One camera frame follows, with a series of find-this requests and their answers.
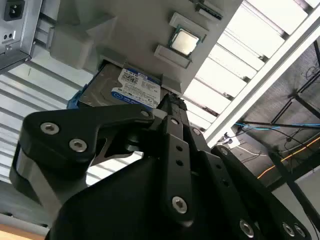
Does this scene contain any hard disk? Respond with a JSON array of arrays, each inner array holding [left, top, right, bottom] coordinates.
[[66, 61, 174, 111]]

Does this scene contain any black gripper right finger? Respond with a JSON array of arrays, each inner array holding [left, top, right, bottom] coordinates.
[[176, 97, 315, 240]]

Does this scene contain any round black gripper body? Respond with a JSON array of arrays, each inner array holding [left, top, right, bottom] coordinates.
[[46, 149, 251, 240]]

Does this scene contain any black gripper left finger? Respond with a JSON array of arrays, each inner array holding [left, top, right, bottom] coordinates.
[[9, 93, 199, 228]]

